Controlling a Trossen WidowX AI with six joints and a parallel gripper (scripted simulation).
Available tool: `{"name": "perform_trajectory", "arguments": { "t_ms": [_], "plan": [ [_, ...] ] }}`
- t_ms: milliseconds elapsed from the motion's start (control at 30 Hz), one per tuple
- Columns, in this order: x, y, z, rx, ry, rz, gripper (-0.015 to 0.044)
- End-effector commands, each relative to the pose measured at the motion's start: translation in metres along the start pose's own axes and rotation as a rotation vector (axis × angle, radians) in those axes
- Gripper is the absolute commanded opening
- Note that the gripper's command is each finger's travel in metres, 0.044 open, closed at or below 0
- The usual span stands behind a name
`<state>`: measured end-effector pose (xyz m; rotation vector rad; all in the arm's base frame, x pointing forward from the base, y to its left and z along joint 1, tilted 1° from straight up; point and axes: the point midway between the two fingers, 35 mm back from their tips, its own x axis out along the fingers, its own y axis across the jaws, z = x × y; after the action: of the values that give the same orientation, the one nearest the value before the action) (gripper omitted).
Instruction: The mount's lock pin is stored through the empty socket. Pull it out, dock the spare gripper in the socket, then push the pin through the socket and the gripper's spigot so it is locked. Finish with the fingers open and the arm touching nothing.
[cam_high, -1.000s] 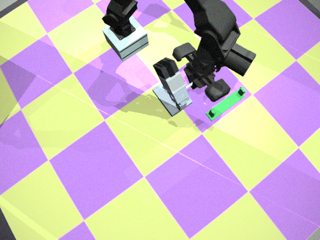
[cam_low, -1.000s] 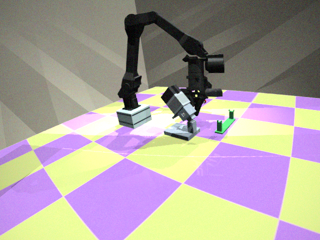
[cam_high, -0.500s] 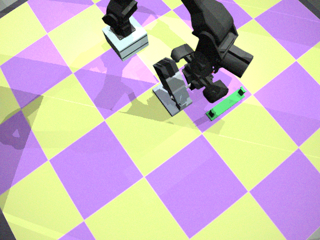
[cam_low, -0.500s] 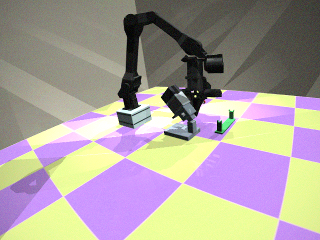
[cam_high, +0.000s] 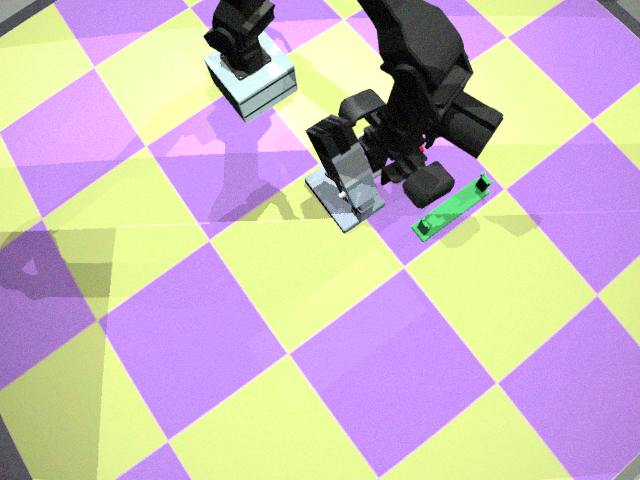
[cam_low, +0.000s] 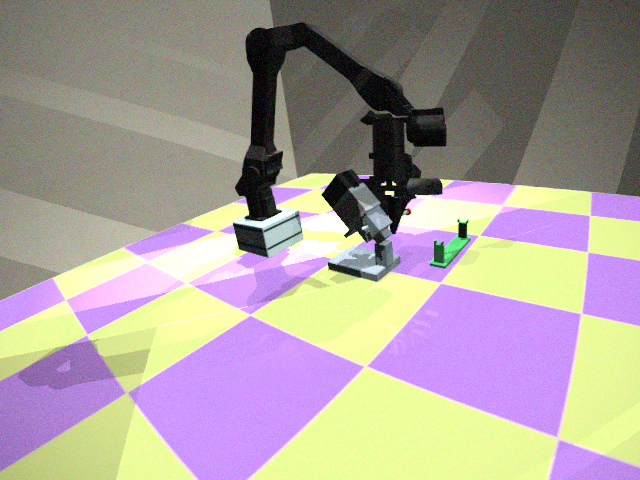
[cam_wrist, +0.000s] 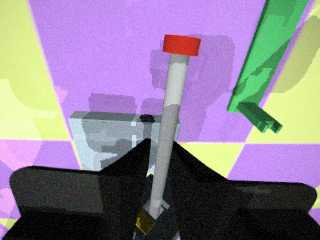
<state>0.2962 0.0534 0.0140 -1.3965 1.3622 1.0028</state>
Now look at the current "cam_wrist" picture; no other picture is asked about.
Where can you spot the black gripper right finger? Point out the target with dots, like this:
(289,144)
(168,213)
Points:
(205,200)

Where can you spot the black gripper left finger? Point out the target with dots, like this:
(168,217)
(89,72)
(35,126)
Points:
(113,193)

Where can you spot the grey pin with red cap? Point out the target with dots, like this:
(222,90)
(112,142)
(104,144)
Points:
(180,49)

